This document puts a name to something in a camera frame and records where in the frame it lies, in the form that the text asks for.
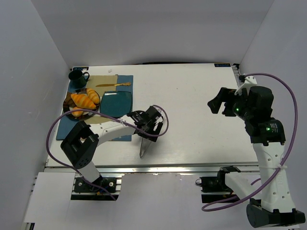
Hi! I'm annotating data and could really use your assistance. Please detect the stainless steel serving tongs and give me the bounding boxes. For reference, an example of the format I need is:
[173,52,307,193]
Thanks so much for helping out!
[139,138,151,159]

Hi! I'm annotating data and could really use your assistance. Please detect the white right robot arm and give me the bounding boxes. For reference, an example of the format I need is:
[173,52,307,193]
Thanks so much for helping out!
[208,86,306,228]

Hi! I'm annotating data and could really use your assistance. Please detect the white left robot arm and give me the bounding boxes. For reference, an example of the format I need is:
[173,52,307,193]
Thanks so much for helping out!
[60,106,163,186]

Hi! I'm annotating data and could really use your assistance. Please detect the striped bread roll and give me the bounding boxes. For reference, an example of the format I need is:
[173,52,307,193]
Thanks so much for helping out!
[86,88,100,105]

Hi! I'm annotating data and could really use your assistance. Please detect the small orange bread roll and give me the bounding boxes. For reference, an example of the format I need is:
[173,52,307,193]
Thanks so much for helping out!
[71,106,83,117]

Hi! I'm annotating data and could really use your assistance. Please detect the dark brown bread piece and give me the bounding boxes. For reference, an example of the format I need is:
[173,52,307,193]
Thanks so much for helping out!
[64,92,76,107]

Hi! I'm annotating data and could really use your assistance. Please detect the teal square plate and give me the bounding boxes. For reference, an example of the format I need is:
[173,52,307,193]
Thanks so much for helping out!
[99,91,133,118]

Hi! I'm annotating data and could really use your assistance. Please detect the blue label sticker right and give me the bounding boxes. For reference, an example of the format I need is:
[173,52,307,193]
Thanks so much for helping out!
[214,63,231,68]

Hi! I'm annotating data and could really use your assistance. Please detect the blue label sticker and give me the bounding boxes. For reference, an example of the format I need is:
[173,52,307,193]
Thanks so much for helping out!
[72,67,89,71]
[214,63,231,68]

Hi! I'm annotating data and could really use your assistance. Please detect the gold butter knife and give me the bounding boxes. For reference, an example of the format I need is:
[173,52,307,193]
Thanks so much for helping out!
[96,82,131,87]

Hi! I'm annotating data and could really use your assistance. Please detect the blue and beige placemat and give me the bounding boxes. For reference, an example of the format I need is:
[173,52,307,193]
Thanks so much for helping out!
[56,75,133,140]

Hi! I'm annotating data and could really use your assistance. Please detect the large striped croissant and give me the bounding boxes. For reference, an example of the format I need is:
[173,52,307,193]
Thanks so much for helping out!
[71,93,96,110]

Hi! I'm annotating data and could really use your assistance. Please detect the dark green mug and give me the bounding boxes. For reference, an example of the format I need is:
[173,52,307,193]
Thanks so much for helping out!
[68,70,90,88]

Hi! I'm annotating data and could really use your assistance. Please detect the blue label sticker left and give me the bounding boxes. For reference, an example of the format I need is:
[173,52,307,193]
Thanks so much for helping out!
[72,67,89,71]

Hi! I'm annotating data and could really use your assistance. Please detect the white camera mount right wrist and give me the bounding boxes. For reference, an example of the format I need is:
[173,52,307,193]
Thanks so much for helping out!
[235,75,258,95]

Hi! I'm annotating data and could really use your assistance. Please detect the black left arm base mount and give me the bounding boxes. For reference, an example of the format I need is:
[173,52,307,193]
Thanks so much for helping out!
[71,177,121,201]

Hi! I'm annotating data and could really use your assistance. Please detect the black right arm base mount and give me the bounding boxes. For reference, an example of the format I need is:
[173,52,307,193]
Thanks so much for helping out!
[195,166,241,204]

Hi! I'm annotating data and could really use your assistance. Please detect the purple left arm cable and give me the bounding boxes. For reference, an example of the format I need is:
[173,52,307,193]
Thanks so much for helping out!
[46,104,169,202]

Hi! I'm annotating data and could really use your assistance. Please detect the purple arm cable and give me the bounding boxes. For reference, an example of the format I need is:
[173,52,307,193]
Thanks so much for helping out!
[201,73,298,212]
[46,104,169,202]

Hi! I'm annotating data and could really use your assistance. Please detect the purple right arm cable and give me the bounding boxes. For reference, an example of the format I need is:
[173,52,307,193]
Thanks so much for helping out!
[201,73,298,212]

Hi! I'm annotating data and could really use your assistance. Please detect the aluminium table edge rail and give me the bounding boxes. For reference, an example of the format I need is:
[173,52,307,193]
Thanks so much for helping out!
[44,162,262,175]

